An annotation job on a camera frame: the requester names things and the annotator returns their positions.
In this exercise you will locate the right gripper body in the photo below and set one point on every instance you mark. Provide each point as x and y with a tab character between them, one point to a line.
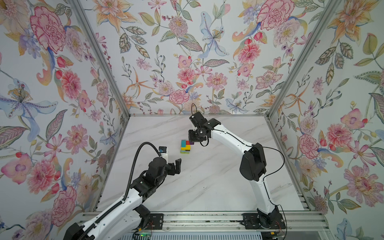
195	136

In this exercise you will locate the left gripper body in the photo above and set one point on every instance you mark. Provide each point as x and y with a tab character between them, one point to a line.
168	170

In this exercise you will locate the yellow wood block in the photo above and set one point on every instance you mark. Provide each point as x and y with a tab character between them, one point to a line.
188	147

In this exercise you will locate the teal wood block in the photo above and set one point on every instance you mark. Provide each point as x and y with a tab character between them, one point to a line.
183	143

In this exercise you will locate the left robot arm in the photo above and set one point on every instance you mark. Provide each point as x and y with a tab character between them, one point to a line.
127	213

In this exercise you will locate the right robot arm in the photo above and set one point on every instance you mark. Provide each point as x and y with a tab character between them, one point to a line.
252	167

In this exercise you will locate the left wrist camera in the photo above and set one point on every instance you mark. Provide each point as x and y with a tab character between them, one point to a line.
164	152

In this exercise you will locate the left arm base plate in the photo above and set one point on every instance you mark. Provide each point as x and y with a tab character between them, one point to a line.
152	222

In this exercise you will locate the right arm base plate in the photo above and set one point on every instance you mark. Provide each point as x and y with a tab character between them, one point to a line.
254	221

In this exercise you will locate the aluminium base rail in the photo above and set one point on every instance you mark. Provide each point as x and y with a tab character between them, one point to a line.
296	221

